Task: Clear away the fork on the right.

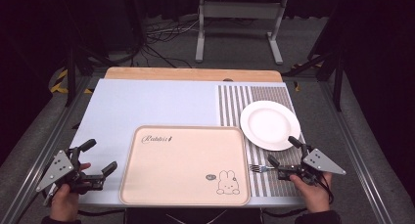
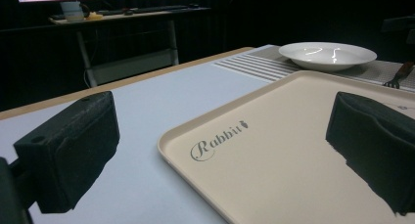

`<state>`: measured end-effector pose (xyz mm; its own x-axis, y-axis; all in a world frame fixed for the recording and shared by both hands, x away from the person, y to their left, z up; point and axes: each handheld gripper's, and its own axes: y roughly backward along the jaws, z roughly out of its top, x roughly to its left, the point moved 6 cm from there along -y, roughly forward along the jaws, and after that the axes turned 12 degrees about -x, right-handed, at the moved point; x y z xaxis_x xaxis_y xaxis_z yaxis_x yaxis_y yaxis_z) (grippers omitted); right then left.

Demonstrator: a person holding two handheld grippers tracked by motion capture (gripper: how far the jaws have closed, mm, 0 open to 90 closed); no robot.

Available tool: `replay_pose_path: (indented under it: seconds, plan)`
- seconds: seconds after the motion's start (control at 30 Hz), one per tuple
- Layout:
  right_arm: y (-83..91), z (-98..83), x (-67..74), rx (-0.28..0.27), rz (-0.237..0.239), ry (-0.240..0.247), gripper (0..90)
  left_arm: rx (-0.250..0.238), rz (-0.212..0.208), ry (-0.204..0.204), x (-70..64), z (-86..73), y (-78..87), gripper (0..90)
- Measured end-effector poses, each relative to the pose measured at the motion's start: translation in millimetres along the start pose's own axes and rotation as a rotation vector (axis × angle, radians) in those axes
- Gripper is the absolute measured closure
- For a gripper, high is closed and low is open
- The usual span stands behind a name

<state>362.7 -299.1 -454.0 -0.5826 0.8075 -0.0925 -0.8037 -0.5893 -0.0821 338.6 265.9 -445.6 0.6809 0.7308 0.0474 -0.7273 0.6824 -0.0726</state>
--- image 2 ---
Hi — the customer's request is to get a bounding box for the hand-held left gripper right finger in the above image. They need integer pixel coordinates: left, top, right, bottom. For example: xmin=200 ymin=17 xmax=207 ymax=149
xmin=325 ymin=91 xmax=415 ymax=216

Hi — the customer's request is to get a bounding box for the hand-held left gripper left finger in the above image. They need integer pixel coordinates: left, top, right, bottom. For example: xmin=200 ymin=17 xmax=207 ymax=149
xmin=13 ymin=90 xmax=121 ymax=214

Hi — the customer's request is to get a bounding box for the dark fork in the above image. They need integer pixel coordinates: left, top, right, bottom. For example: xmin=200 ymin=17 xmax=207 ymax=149
xmin=382 ymin=61 xmax=415 ymax=90

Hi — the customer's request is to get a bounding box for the white shallow bowl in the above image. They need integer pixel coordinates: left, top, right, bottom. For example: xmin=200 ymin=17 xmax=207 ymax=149
xmin=278 ymin=41 xmax=378 ymax=72

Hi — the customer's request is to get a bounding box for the beige plastic tray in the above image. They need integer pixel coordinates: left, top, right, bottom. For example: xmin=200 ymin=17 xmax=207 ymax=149
xmin=157 ymin=69 xmax=415 ymax=224

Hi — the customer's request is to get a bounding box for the desk with metal legs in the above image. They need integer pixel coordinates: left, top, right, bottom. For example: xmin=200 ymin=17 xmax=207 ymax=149
xmin=48 ymin=6 xmax=211 ymax=88

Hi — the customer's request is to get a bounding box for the striped grey placemat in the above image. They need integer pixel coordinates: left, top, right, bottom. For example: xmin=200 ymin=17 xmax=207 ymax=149
xmin=212 ymin=44 xmax=415 ymax=93

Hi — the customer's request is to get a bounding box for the small yellow object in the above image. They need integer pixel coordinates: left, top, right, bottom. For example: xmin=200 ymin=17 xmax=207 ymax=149
xmin=85 ymin=12 xmax=104 ymax=22

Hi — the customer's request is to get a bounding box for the white cup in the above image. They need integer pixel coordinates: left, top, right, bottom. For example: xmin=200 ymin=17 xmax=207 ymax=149
xmin=60 ymin=1 xmax=85 ymax=22

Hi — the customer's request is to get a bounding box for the black keyboard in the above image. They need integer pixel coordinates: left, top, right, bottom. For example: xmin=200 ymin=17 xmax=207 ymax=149
xmin=97 ymin=4 xmax=190 ymax=17

